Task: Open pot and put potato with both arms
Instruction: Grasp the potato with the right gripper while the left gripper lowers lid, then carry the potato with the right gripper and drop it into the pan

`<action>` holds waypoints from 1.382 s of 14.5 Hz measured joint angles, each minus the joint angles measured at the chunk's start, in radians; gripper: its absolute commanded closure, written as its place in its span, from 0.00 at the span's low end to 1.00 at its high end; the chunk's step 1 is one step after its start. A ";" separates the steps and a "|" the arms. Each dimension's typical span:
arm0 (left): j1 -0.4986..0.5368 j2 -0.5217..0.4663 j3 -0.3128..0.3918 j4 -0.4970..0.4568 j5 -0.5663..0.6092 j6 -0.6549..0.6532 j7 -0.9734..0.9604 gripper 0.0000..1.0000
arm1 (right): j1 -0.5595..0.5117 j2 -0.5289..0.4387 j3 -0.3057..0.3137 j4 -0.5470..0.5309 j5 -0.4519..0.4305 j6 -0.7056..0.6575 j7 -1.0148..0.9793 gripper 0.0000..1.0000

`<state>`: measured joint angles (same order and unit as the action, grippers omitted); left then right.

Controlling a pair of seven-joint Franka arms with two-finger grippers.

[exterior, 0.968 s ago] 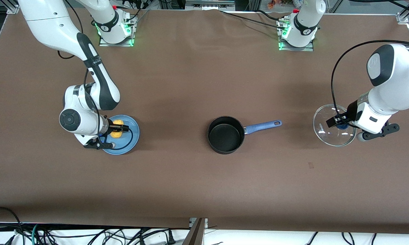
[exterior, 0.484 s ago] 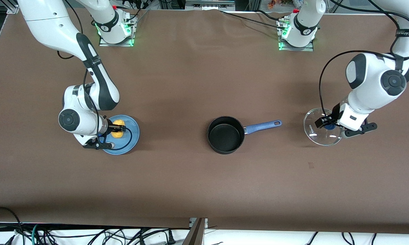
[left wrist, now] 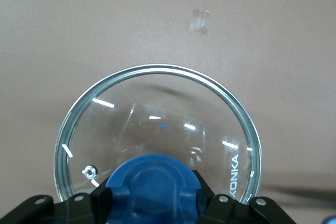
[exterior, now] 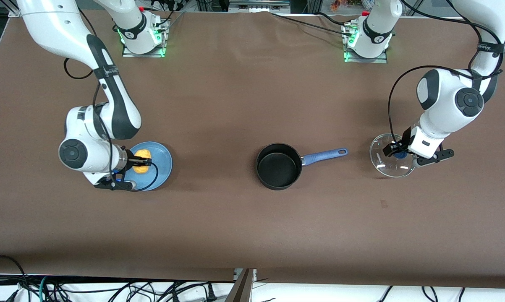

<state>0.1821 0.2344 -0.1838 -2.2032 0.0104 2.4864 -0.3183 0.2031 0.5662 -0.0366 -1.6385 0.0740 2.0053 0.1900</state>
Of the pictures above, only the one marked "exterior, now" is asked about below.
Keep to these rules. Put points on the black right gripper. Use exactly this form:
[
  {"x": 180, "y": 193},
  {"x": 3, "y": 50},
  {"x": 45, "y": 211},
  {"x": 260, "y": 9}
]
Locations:
[{"x": 130, "y": 159}]

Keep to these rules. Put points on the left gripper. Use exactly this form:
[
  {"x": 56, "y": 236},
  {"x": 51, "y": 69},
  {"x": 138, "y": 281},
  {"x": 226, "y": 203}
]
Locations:
[{"x": 404, "y": 140}]

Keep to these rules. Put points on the yellow potato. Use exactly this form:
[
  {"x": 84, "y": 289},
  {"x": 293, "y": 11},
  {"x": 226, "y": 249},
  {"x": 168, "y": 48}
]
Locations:
[{"x": 143, "y": 170}]

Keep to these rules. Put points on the glass lid with blue knob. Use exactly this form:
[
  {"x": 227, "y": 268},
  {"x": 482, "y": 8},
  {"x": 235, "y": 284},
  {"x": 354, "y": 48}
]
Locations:
[{"x": 386, "y": 165}]

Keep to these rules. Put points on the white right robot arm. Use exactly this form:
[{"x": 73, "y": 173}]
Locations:
[{"x": 59, "y": 29}]

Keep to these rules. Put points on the blue round plate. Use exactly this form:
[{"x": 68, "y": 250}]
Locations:
[{"x": 162, "y": 163}]

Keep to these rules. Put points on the black power plug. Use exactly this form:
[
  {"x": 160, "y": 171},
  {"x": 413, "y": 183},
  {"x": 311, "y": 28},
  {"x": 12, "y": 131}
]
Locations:
[{"x": 211, "y": 292}]

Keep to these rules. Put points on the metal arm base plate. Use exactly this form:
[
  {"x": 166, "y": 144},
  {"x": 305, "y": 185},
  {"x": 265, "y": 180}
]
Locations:
[
  {"x": 160, "y": 42},
  {"x": 349, "y": 56}
]

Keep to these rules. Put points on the silver metal rail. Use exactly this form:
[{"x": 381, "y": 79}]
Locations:
[{"x": 258, "y": 5}]

